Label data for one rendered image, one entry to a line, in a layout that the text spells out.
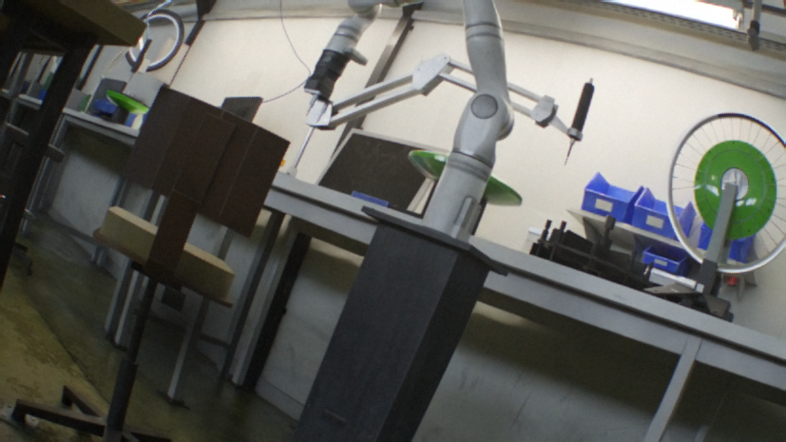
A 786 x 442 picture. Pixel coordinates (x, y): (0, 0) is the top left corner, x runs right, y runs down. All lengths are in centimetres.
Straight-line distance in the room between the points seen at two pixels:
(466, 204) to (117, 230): 74
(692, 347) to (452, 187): 66
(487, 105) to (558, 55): 165
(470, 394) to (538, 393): 29
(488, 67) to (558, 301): 56
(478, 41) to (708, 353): 90
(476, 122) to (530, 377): 139
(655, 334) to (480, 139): 59
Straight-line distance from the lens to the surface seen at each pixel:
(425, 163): 192
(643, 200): 259
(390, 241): 151
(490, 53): 167
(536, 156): 302
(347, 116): 236
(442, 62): 229
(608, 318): 170
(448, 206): 153
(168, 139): 141
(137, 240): 149
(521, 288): 182
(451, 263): 145
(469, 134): 157
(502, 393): 280
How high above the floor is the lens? 71
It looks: 5 degrees up
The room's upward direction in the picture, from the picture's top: 23 degrees clockwise
